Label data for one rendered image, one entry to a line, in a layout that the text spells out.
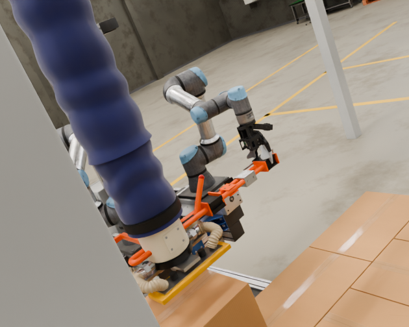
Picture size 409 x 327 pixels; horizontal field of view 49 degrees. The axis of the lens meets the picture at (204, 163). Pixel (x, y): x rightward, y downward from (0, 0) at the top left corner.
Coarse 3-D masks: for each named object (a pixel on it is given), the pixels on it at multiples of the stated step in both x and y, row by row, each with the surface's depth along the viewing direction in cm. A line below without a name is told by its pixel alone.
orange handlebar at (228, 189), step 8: (256, 168) 193; (232, 184) 185; (240, 184) 185; (224, 192) 185; (232, 192) 183; (200, 208) 178; (200, 216) 173; (184, 224) 169; (120, 240) 183; (128, 240) 179; (136, 240) 173; (136, 256) 161; (144, 256) 158; (136, 264) 157
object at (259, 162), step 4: (276, 156) 196; (256, 160) 197; (260, 160) 195; (264, 160) 193; (268, 160) 195; (276, 160) 198; (256, 164) 196; (260, 164) 195; (264, 164) 193; (268, 164) 195; (272, 164) 197; (276, 164) 197; (264, 168) 194; (268, 168) 195
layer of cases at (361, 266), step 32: (352, 224) 250; (384, 224) 239; (320, 256) 235; (352, 256) 225; (384, 256) 216; (288, 288) 222; (320, 288) 213; (352, 288) 205; (384, 288) 196; (288, 320) 202; (320, 320) 195; (352, 320) 187; (384, 320) 181
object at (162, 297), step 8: (200, 248) 166; (208, 248) 169; (216, 248) 167; (224, 248) 166; (200, 256) 165; (208, 256) 164; (216, 256) 163; (200, 264) 161; (208, 264) 161; (176, 272) 157; (184, 272) 160; (192, 272) 159; (200, 272) 159; (168, 280) 159; (176, 280) 157; (184, 280) 156; (192, 280) 157; (168, 288) 154; (176, 288) 153; (152, 296) 155; (160, 296) 153; (168, 296) 151
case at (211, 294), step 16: (208, 272) 186; (192, 288) 180; (208, 288) 175; (224, 288) 171; (240, 288) 167; (160, 304) 178; (176, 304) 174; (192, 304) 170; (208, 304) 166; (224, 304) 162; (240, 304) 167; (256, 304) 172; (160, 320) 169; (176, 320) 165; (192, 320) 161; (208, 320) 158; (224, 320) 162; (240, 320) 167; (256, 320) 172
